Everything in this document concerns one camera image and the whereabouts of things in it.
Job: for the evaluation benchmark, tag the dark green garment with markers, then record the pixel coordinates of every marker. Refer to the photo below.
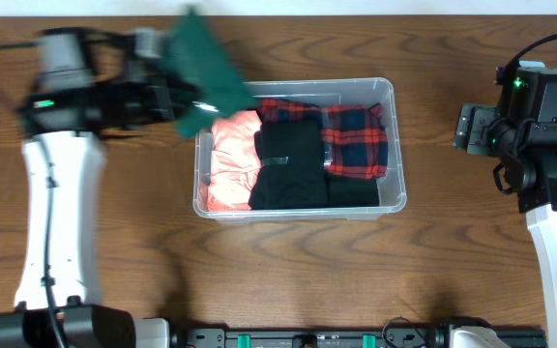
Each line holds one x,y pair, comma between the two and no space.
209,86

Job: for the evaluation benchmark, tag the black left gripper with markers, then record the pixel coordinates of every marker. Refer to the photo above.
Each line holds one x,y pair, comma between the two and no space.
163,101

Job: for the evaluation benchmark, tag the clear plastic storage bin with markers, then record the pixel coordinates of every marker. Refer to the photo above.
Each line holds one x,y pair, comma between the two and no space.
325,92

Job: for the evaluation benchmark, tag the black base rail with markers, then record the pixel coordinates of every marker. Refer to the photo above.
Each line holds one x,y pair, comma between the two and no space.
389,337

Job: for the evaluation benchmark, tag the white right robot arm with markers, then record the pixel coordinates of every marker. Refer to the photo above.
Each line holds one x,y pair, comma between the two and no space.
533,179

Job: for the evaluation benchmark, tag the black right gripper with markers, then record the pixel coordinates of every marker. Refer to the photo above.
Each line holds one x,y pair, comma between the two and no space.
480,128

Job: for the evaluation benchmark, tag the pink garment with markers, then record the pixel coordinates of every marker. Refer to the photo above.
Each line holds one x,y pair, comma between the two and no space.
234,162

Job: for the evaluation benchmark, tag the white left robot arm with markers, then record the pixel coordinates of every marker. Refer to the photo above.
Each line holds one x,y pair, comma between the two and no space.
89,81

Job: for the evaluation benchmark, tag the red blue plaid shirt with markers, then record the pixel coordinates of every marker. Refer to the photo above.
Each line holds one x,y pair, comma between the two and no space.
355,140

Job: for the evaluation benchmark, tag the large black garment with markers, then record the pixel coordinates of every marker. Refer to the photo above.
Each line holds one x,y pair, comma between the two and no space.
345,192

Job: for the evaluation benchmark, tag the black garment with tape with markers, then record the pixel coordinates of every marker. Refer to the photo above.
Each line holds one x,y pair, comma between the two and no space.
292,174

